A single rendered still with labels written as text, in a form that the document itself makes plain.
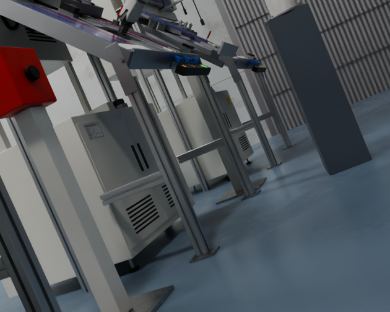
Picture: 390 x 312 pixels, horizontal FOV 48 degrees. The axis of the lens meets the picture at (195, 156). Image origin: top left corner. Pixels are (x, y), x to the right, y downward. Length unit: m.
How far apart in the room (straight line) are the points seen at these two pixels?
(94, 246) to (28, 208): 0.67
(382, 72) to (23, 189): 4.40
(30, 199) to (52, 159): 0.64
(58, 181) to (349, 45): 4.56
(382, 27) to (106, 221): 4.41
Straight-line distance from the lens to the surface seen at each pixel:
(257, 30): 5.36
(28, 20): 1.73
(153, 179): 1.47
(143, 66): 1.62
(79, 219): 1.20
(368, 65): 5.42
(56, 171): 1.20
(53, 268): 1.86
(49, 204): 1.73
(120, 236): 1.64
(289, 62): 1.90
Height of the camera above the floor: 0.38
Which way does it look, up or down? 3 degrees down
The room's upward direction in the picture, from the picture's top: 23 degrees counter-clockwise
